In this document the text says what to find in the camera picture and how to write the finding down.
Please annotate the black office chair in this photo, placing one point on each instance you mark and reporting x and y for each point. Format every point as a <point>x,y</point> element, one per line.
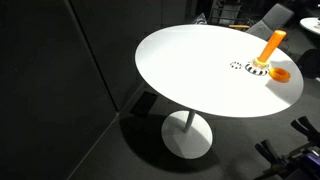
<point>310,63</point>

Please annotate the orange peg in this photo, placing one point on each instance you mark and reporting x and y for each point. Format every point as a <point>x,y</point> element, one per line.
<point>273,43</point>

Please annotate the white table pedestal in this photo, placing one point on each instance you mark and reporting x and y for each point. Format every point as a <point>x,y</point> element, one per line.
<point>186,140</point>

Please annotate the wooden armrest bar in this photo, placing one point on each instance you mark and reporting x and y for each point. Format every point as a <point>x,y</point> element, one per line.
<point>239,26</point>

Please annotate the grey metal rack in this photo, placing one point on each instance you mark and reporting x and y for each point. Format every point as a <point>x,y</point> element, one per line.
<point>230,13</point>

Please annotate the white round side table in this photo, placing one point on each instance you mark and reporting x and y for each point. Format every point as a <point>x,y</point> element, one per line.
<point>311,24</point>

